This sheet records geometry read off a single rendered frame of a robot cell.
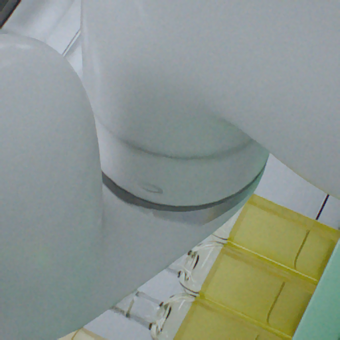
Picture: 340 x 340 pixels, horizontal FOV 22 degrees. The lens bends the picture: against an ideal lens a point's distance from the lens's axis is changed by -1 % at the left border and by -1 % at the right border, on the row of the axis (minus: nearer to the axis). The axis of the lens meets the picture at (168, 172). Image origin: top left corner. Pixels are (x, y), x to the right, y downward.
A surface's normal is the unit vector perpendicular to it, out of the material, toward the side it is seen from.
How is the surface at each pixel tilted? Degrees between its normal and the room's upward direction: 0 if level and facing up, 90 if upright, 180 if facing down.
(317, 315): 90
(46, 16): 90
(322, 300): 90
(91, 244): 177
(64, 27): 90
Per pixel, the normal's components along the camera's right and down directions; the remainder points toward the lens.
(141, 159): -0.36, 0.76
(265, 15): 0.02, -0.19
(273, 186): -0.07, -0.45
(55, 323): 0.56, 0.70
